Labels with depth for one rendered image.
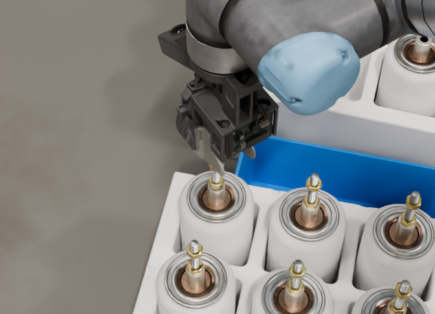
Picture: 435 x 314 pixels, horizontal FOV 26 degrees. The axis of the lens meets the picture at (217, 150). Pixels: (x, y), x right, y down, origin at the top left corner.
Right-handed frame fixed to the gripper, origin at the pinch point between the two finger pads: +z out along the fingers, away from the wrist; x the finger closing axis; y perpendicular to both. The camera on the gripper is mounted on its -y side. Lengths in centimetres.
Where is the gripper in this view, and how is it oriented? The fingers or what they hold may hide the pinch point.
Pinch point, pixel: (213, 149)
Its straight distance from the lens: 111.6
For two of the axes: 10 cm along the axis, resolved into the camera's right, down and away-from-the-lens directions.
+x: 8.4, -4.4, 3.1
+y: 5.4, 6.9, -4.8
